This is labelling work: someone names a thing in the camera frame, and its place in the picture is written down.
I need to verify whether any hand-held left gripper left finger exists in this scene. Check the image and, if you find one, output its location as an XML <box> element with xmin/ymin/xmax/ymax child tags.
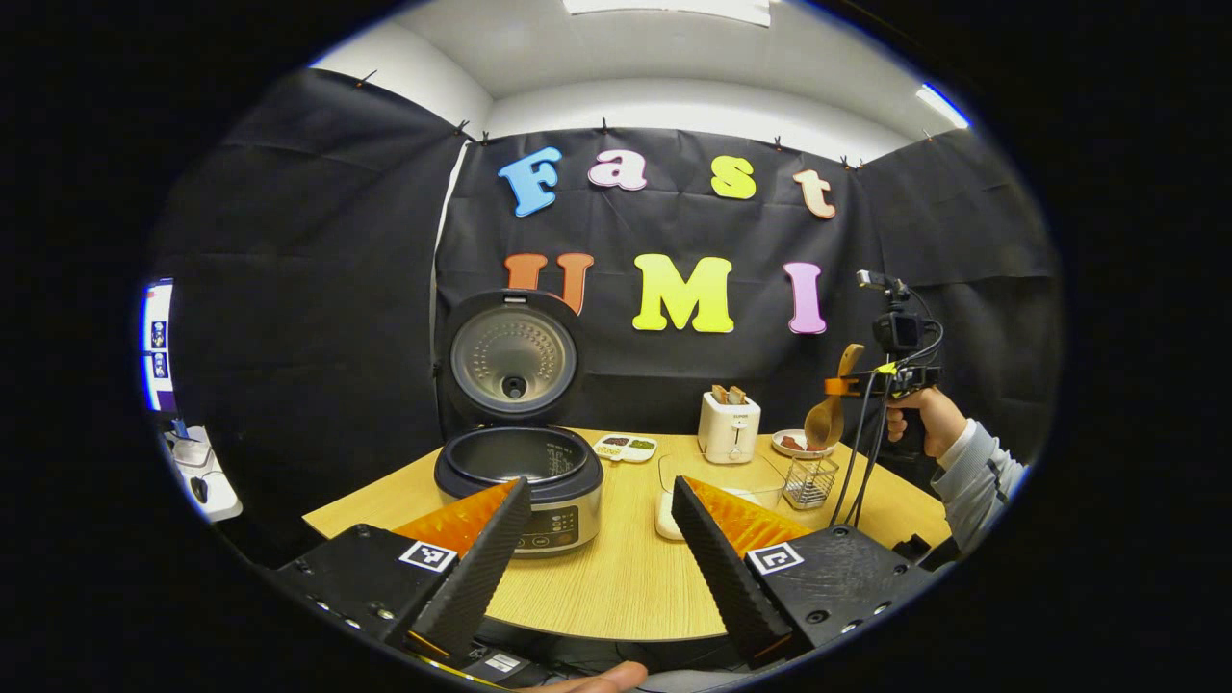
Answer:
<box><xmin>274</xmin><ymin>478</ymin><xmax>533</xmax><ymax>665</ymax></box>

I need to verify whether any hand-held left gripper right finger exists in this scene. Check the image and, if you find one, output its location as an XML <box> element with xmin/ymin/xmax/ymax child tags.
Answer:
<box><xmin>671</xmin><ymin>476</ymin><xmax>939</xmax><ymax>665</ymax></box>

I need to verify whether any wooden spoon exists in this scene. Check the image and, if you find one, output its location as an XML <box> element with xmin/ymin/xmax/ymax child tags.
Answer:
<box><xmin>804</xmin><ymin>344</ymin><xmax>866</xmax><ymax>450</ymax></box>

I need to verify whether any clear container of rice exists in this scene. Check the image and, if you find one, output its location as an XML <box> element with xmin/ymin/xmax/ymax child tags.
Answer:
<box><xmin>654</xmin><ymin>452</ymin><xmax>785</xmax><ymax>542</ymax></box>

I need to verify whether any metal wire chopstick holder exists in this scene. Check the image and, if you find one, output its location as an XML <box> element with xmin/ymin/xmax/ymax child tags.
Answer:
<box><xmin>782</xmin><ymin>454</ymin><xmax>840</xmax><ymax>510</ymax></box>

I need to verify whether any silver rice cooker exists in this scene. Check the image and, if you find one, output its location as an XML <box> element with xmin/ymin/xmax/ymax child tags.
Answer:
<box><xmin>433</xmin><ymin>289</ymin><xmax>605</xmax><ymax>559</ymax></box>

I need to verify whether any white plate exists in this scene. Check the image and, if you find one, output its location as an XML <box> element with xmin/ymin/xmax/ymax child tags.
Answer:
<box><xmin>771</xmin><ymin>428</ymin><xmax>836</xmax><ymax>459</ymax></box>

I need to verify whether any white toaster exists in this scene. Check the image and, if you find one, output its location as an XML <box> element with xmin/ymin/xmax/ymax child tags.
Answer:
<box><xmin>698</xmin><ymin>390</ymin><xmax>762</xmax><ymax>465</ymax></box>

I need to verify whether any white divided dish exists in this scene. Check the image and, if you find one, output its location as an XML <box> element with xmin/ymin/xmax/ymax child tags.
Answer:
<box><xmin>592</xmin><ymin>434</ymin><xmax>659</xmax><ymax>463</ymax></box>

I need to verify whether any black backdrop cloth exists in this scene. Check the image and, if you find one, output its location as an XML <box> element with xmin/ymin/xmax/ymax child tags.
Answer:
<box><xmin>149</xmin><ymin>67</ymin><xmax>1060</xmax><ymax>569</ymax></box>

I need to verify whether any small ceiling light panel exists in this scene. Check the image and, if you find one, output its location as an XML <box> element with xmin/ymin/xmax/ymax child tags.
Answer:
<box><xmin>914</xmin><ymin>83</ymin><xmax>971</xmax><ymax>130</ymax></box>

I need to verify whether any white side table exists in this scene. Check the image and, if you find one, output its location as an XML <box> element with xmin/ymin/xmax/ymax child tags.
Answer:
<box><xmin>164</xmin><ymin>423</ymin><xmax>242</xmax><ymax>523</ymax></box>

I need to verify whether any large ceiling light panel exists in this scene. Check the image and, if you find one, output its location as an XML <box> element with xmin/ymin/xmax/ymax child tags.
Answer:
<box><xmin>563</xmin><ymin>0</ymin><xmax>773</xmax><ymax>27</ymax></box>

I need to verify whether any white printed sign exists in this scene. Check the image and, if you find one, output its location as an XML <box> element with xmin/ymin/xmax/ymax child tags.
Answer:
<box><xmin>142</xmin><ymin>279</ymin><xmax>176</xmax><ymax>413</ymax></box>

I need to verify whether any black cable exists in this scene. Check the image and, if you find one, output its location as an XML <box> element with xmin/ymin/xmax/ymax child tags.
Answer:
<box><xmin>830</xmin><ymin>371</ymin><xmax>875</xmax><ymax>528</ymax></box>
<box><xmin>852</xmin><ymin>371</ymin><xmax>894</xmax><ymax>528</ymax></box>

